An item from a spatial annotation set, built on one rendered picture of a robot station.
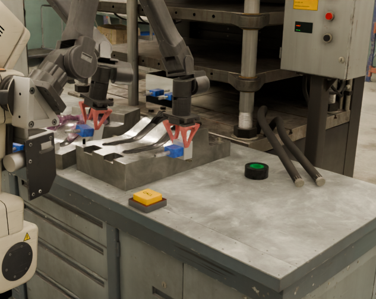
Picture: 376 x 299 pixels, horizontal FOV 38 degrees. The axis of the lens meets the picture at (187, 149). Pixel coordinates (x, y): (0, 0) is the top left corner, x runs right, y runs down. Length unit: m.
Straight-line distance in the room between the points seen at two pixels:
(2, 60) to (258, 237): 0.77
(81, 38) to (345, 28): 1.11
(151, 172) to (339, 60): 0.84
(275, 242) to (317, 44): 0.99
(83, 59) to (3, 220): 0.45
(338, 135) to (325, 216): 1.31
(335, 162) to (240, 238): 1.55
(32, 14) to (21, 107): 8.21
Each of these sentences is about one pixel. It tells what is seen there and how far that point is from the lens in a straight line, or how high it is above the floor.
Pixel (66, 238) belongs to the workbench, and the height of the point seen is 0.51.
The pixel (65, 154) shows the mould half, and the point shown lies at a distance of 1.89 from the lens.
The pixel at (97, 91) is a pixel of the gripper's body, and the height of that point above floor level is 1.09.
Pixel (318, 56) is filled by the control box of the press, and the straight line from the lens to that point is 2.18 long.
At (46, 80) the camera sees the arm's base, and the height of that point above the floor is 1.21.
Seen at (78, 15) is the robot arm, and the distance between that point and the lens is 1.35.
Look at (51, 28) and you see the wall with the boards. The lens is 9.59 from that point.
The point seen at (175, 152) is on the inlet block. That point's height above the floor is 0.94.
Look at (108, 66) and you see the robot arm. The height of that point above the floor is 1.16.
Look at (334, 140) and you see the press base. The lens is 2.83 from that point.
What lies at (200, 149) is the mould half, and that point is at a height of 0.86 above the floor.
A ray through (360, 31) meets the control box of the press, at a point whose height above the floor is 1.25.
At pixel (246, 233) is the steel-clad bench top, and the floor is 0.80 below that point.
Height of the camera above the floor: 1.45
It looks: 18 degrees down
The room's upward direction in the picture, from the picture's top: 1 degrees clockwise
